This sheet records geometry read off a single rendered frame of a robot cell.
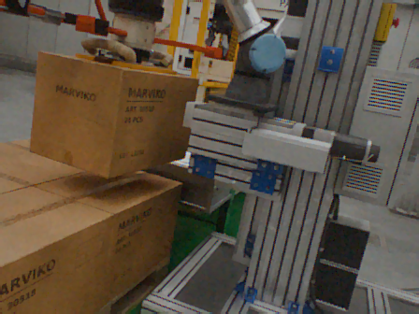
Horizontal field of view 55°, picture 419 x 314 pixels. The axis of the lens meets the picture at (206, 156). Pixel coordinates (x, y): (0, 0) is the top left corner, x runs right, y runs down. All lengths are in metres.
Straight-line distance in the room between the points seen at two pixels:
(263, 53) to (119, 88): 0.51
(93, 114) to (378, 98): 1.00
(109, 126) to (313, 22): 0.83
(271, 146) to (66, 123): 0.78
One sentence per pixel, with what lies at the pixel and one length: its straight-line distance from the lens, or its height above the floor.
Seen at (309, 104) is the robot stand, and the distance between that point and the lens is 1.56.
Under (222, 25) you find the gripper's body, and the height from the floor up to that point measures 1.32.
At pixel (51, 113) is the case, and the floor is 0.85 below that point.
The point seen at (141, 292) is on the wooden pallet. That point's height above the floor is 0.02.
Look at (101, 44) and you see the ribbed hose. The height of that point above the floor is 1.14.
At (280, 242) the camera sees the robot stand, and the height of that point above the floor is 0.50.
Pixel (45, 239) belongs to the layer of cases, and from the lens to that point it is 1.31.
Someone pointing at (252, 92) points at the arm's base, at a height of 1.07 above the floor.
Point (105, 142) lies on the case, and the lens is 1.48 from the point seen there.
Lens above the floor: 1.12
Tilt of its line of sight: 12 degrees down
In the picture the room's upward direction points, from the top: 10 degrees clockwise
